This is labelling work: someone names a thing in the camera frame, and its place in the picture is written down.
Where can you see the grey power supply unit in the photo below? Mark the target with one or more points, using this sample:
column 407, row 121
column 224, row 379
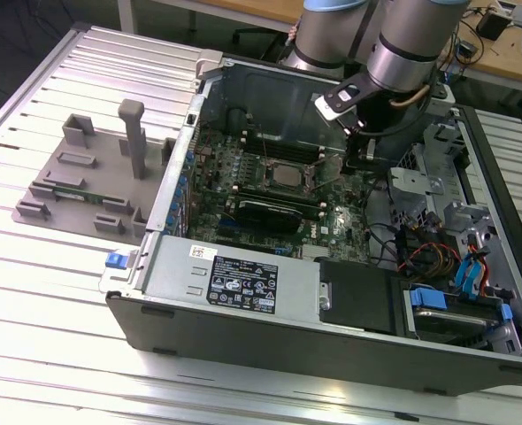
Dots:
column 177, row 274

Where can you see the grey parts rack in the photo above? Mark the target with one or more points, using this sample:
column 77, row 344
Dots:
column 106, row 172

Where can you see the green motherboard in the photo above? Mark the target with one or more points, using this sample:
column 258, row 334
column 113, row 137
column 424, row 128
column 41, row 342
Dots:
column 225, row 177

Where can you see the CPU socket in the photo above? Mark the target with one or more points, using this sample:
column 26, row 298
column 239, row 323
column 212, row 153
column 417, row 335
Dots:
column 270, row 175

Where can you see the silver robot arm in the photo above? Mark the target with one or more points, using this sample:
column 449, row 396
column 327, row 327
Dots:
column 318, row 35

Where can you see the black drive bay box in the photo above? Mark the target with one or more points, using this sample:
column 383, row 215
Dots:
column 358, row 292

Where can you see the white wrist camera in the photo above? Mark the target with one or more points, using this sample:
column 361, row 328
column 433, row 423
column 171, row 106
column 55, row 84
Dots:
column 334, row 106

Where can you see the metal drive cage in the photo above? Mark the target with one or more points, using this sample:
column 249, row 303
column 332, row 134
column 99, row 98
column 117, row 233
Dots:
column 416, row 186

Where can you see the wooden desk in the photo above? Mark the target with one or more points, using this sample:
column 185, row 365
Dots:
column 508, row 57

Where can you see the blue case latch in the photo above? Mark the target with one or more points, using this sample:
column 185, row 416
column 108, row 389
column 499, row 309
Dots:
column 115, row 260

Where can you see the black graphics card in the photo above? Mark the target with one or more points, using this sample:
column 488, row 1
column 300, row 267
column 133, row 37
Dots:
column 265, row 217

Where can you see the hard disk in blue carrier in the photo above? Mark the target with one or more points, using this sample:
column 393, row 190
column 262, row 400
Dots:
column 447, row 323

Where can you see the black RAM slot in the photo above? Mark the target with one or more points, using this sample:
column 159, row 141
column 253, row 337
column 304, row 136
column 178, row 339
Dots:
column 256, row 148
column 278, row 195
column 254, row 138

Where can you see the small electronic module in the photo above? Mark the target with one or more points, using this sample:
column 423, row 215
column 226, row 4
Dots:
column 466, row 48

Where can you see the silver CPU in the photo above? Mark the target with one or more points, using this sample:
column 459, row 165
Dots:
column 287, row 175

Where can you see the black PC case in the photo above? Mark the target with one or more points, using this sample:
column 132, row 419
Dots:
column 287, row 354

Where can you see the blue expansion slot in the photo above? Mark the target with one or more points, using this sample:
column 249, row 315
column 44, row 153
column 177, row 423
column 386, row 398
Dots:
column 226, row 226

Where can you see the green RAM stick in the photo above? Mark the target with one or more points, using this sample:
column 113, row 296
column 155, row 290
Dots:
column 77, row 195

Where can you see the small silver heatsink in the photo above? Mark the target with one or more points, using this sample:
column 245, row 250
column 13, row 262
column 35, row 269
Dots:
column 316, row 252

